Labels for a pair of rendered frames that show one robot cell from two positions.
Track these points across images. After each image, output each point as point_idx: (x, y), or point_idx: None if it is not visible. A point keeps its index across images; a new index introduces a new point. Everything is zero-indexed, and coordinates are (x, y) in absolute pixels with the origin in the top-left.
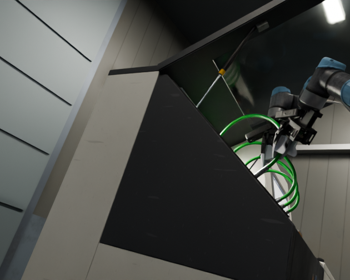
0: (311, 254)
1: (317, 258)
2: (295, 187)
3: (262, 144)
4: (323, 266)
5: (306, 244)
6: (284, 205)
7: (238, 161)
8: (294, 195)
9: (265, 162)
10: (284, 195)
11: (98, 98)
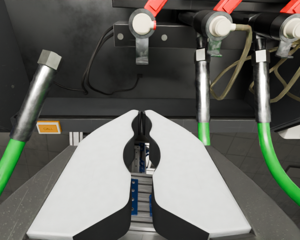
0: None
1: None
2: (287, 190)
3: (8, 216)
4: (280, 134)
5: (85, 132)
6: (255, 121)
7: None
8: (267, 165)
9: (147, 136)
10: (200, 136)
11: None
